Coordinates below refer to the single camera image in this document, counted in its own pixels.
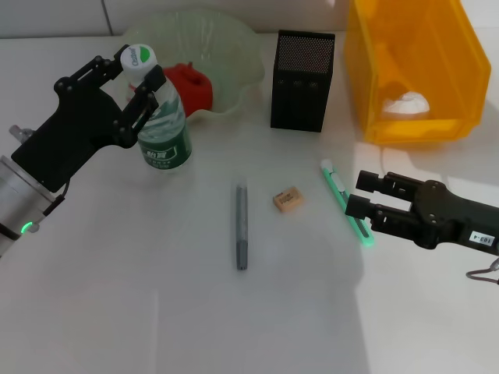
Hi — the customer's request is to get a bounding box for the silver left wrist stud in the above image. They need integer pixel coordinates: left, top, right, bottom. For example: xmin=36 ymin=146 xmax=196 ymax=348
xmin=9 ymin=124 xmax=34 ymax=143

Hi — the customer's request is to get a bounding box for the white paper ball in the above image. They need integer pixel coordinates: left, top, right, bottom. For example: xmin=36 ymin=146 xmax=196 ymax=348
xmin=380 ymin=91 xmax=431 ymax=116

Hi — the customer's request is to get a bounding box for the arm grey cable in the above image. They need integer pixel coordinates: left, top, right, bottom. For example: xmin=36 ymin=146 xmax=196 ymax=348
xmin=41 ymin=182 xmax=70 ymax=218
xmin=465 ymin=256 xmax=499 ymax=286

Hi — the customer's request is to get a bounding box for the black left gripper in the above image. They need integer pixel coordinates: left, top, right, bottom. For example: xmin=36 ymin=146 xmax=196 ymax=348
xmin=10 ymin=45 xmax=165 ymax=193

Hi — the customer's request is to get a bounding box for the green glass fruit plate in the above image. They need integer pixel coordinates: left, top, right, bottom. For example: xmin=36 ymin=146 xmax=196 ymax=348
xmin=123 ymin=9 xmax=266 ymax=118

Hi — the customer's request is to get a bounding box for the green utility knife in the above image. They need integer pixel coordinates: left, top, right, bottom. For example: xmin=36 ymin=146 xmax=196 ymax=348
xmin=319 ymin=158 xmax=376 ymax=250

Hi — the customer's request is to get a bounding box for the green label water bottle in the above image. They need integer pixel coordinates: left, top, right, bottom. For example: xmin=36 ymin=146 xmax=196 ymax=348
xmin=119 ymin=44 xmax=193 ymax=171

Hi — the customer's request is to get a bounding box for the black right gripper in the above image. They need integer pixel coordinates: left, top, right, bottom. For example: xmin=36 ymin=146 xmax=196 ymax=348
xmin=344 ymin=169 xmax=499 ymax=257

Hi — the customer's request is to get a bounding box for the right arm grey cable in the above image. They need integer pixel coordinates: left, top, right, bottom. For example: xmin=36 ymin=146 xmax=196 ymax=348
xmin=465 ymin=256 xmax=499 ymax=286

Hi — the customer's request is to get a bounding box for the red orange fruit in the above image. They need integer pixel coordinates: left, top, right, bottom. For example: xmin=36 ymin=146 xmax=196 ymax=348
xmin=161 ymin=62 xmax=214 ymax=119

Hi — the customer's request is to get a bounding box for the black mesh pen holder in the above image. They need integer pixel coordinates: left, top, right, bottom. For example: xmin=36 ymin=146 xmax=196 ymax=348
xmin=270 ymin=30 xmax=336 ymax=134

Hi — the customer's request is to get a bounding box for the grey glitter pen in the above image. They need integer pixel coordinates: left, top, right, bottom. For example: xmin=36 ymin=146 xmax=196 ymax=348
xmin=235 ymin=178 xmax=250 ymax=271

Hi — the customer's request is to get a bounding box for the left arm grey cable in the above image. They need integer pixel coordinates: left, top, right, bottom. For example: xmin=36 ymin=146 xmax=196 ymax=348
xmin=41 ymin=182 xmax=70 ymax=218

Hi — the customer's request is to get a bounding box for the tan rubber eraser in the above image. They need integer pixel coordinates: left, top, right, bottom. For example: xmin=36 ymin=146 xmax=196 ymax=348
xmin=271 ymin=187 xmax=306 ymax=214

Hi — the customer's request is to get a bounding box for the yellow plastic bin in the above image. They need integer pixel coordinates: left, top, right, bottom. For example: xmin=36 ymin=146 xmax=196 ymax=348
xmin=343 ymin=0 xmax=492 ymax=145

